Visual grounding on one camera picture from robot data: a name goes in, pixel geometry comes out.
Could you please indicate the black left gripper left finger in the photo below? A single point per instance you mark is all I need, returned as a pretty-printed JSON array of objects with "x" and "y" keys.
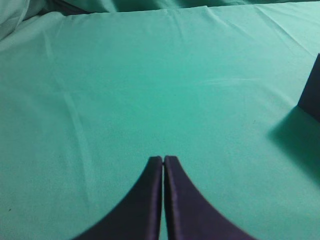
[{"x": 138, "y": 215}]

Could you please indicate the green backdrop cloth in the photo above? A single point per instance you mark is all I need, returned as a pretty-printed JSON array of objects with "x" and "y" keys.
[{"x": 14, "y": 12}]

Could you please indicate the green table cloth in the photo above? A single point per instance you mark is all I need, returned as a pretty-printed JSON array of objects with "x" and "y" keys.
[{"x": 85, "y": 100}]

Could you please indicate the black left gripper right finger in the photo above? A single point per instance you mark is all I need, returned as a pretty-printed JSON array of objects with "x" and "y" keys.
[{"x": 189, "y": 216}]

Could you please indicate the black cube groove box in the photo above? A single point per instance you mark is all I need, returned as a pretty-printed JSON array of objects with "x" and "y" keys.
[{"x": 309, "y": 100}]

